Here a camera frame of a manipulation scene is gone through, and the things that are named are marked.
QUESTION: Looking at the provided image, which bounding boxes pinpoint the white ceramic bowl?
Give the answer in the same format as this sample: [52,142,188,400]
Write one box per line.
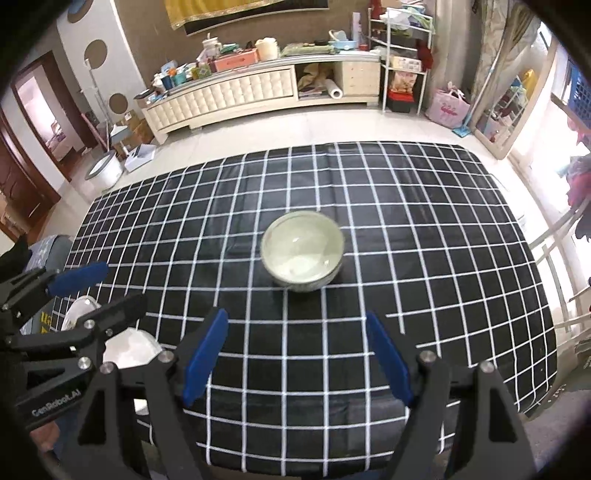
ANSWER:
[60,294,164,416]

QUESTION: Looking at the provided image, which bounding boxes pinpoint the green speckled ceramic bowl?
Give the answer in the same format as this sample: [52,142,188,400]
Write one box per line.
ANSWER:
[260,210,345,293]

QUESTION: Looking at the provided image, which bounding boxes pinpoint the grey chair with yellow print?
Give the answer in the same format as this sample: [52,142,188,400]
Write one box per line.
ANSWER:
[20,235,72,335]

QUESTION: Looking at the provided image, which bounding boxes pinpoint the round grey white stool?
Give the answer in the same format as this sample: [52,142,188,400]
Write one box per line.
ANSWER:
[85,150,123,192]

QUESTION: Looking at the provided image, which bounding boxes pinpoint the black white grid tablecloth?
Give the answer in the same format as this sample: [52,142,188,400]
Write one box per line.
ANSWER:
[66,141,558,477]

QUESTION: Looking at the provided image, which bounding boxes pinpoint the white cardboard box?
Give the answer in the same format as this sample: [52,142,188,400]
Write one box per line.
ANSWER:
[124,144,156,173]

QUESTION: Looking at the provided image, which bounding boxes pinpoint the pink storage bag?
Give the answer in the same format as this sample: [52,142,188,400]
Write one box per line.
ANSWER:
[426,82,470,129]

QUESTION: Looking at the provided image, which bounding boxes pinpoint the white paper roll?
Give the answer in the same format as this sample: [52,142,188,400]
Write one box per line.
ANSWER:
[324,78,344,100]

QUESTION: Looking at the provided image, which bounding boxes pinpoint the cream tufted tv cabinet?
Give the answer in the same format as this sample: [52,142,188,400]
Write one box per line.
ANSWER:
[141,51,382,144]

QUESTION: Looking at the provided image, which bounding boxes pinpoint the white metal shelf rack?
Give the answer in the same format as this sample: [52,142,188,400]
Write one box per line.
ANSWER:
[368,1,436,114]

